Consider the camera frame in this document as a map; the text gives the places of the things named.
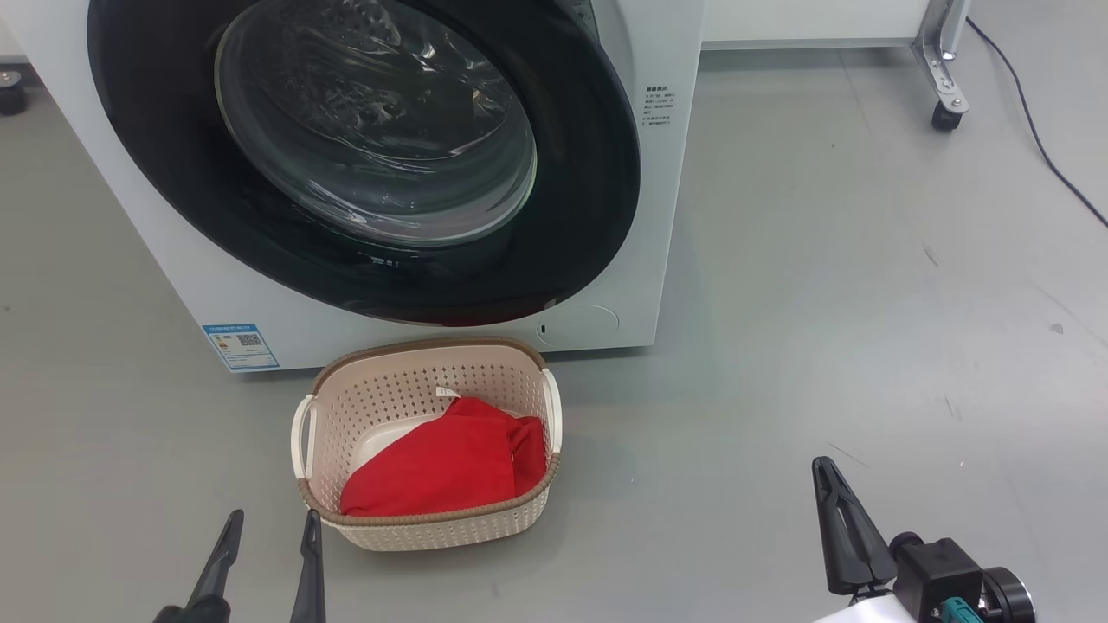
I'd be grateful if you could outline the silver metal cart leg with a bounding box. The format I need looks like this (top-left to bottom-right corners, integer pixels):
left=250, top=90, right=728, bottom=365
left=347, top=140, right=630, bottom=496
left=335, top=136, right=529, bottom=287
left=911, top=0, right=972, bottom=113

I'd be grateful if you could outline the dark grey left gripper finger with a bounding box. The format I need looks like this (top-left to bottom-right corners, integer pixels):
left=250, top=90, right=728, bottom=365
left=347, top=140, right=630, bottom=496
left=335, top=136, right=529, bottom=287
left=177, top=509, right=246, bottom=623
left=290, top=509, right=328, bottom=623

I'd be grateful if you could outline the white front-load washing machine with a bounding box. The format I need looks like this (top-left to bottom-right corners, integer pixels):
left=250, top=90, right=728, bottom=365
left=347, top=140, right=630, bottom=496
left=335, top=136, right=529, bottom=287
left=0, top=0, right=707, bottom=374

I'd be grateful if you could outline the white cabinet panel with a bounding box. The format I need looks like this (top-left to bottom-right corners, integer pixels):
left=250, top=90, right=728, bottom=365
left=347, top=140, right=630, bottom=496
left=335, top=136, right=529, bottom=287
left=703, top=0, right=940, bottom=51

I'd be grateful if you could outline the round filter cover flap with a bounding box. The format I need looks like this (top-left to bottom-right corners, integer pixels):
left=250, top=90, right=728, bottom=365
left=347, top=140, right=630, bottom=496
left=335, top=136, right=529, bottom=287
left=535, top=303, right=622, bottom=350

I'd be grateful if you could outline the cream perforated laundry basket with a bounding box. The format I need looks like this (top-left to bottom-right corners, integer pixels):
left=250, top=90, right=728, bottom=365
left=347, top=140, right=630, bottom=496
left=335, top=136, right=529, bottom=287
left=291, top=337, right=564, bottom=553

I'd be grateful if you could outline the black round foot wheel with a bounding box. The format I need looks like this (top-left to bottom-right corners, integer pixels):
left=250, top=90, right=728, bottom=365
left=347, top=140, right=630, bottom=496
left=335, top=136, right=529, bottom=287
left=0, top=69, right=29, bottom=119

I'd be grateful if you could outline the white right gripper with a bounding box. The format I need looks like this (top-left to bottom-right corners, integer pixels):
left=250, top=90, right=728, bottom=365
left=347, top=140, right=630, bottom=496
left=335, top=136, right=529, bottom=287
left=812, top=457, right=919, bottom=623

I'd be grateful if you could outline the blue energy label sticker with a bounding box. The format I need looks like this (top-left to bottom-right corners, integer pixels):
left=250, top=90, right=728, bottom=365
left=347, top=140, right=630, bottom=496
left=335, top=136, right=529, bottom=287
left=202, top=323, right=281, bottom=374

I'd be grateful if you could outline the thin black floor cable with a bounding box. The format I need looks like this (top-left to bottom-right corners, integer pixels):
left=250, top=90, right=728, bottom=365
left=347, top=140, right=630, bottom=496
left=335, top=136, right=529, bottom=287
left=965, top=17, right=1108, bottom=228

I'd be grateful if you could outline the red and white garment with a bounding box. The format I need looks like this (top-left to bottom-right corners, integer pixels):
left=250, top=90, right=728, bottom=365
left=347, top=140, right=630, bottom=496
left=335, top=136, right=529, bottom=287
left=340, top=389, right=549, bottom=518

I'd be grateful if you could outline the washing machine glass door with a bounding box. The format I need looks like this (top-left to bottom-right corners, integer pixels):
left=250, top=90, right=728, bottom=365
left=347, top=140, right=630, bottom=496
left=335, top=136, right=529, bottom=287
left=87, top=0, right=642, bottom=329

